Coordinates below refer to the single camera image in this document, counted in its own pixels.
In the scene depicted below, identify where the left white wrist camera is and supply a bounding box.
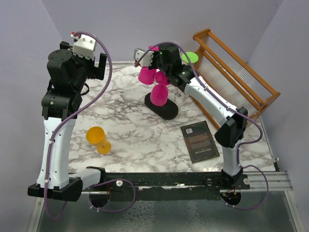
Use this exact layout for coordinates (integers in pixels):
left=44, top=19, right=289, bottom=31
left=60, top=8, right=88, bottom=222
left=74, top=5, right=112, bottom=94
left=71, top=32, right=97, bottom=61

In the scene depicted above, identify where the pink wine glass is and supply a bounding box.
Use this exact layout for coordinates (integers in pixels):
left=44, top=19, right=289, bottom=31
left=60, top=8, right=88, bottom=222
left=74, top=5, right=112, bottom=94
left=138, top=67, right=157, bottom=85
left=150, top=71, right=170, bottom=106

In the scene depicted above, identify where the metal wine glass rack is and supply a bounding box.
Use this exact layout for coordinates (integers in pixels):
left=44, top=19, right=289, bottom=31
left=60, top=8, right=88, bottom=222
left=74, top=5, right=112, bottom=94
left=144, top=93, right=179, bottom=120

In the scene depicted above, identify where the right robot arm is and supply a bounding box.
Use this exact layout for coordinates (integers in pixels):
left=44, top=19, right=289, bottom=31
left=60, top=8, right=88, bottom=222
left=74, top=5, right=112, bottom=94
left=149, top=42, right=248, bottom=189

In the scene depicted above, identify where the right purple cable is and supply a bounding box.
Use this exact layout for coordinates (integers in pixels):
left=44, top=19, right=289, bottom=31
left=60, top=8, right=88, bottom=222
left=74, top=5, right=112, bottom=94
left=135, top=41, right=270, bottom=210

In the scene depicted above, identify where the black mounting rail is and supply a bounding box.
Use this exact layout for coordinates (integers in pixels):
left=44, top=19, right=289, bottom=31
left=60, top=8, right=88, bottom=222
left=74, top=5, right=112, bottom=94
left=83, top=172, right=250, bottom=202

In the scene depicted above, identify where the green plastic wine glass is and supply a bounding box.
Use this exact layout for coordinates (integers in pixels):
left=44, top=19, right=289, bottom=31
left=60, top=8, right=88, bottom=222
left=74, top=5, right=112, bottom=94
left=181, top=52, right=199, bottom=64

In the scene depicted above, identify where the black book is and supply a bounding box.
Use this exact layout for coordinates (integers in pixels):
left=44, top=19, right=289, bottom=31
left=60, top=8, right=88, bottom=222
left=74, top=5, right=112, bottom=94
left=181, top=121, right=220, bottom=163

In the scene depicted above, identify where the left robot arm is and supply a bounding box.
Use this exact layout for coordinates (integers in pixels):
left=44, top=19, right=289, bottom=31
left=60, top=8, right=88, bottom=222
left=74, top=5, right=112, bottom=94
left=28, top=39, right=107, bottom=202

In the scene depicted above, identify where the pink wine glass front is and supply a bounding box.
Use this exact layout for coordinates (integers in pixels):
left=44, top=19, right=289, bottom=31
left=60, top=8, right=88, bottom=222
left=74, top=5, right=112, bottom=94
left=138, top=67, right=157, bottom=85

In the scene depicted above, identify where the orange plastic wine glass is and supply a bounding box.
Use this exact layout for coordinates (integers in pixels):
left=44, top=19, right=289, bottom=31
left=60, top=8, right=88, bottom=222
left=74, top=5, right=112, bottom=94
left=86, top=127, right=112, bottom=155

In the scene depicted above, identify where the wooden dish rack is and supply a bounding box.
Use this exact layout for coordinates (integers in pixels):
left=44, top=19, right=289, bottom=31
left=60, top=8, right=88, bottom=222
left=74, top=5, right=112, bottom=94
left=193, top=29, right=280, bottom=120

